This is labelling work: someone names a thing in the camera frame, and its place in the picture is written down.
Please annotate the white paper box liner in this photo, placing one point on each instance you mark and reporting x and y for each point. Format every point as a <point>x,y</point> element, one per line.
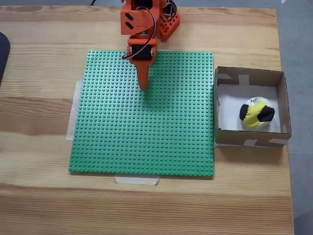
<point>230,110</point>

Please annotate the green studded baseplate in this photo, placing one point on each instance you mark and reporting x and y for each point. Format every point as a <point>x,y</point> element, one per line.
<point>146,127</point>

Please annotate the open cardboard box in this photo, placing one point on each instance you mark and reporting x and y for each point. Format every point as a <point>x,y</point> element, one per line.
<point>232,138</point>

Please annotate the black flat object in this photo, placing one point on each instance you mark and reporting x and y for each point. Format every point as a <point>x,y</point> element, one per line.
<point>3,56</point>

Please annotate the translucent tape strip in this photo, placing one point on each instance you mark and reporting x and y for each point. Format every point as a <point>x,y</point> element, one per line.
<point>72,117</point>
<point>137,180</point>

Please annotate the black yellow white fabric ball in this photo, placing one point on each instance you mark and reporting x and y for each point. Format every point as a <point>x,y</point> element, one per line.
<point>254,115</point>

